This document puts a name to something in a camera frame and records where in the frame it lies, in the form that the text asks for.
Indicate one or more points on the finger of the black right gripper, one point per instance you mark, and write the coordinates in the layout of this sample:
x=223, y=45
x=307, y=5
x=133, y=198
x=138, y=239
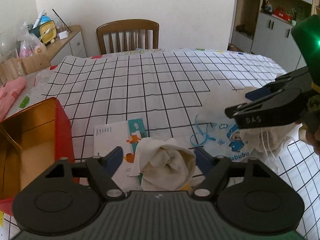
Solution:
x=299, y=78
x=267, y=109

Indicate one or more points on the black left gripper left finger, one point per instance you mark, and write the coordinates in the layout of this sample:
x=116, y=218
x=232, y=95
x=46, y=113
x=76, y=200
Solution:
x=100, y=172

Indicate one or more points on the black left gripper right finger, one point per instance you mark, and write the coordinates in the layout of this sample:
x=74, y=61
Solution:
x=214, y=170

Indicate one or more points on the clear labubu plastic bag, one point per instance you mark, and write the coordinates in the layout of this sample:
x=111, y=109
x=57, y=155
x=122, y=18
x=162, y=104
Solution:
x=215, y=132

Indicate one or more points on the beige drawstring cloth bag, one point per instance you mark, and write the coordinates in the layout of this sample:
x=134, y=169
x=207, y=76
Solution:
x=269, y=139

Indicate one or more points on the cream white towel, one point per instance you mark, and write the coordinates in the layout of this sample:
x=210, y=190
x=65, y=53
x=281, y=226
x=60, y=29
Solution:
x=164, y=165

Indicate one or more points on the teal white cartoon tissue pack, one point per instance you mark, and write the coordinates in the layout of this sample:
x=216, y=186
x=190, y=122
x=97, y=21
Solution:
x=126, y=134

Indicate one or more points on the red gold storage box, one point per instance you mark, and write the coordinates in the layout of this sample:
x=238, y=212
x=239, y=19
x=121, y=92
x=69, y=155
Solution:
x=31, y=141

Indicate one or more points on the black white grid tablecloth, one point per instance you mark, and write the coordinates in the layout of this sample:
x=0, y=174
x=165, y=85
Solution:
x=165, y=89

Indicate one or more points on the pink patterned cloth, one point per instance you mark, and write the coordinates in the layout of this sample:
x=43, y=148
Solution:
x=9, y=94

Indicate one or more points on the wooden white drawer sideboard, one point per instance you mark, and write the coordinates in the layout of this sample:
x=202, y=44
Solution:
x=72, y=45

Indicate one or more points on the brown wooden chair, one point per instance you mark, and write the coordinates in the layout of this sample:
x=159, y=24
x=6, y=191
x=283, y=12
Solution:
x=127, y=35

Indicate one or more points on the cardboard box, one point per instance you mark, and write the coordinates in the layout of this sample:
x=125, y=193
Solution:
x=13, y=68

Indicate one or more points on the plastic bag with pink items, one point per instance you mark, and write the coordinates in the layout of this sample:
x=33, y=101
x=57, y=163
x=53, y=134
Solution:
x=29, y=43

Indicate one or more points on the yellow blue toy clock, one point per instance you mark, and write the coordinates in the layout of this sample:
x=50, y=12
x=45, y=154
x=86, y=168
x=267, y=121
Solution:
x=46, y=30

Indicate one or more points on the grey wooden wall cabinet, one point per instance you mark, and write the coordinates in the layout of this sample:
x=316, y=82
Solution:
x=263, y=27

